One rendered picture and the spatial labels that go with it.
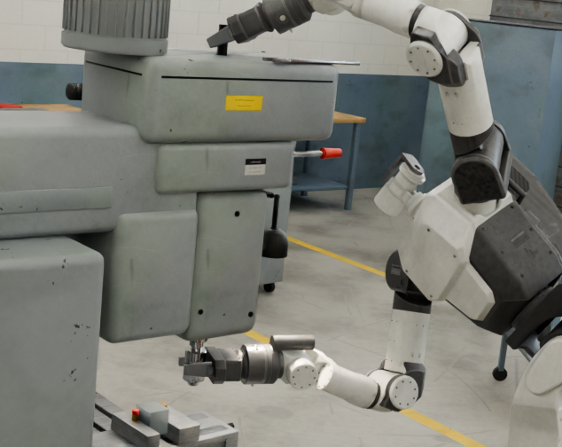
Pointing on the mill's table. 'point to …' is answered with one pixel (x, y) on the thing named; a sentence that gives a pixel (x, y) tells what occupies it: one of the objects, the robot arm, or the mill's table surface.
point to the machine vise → (132, 433)
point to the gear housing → (222, 166)
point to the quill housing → (226, 262)
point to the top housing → (212, 96)
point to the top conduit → (74, 91)
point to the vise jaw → (182, 427)
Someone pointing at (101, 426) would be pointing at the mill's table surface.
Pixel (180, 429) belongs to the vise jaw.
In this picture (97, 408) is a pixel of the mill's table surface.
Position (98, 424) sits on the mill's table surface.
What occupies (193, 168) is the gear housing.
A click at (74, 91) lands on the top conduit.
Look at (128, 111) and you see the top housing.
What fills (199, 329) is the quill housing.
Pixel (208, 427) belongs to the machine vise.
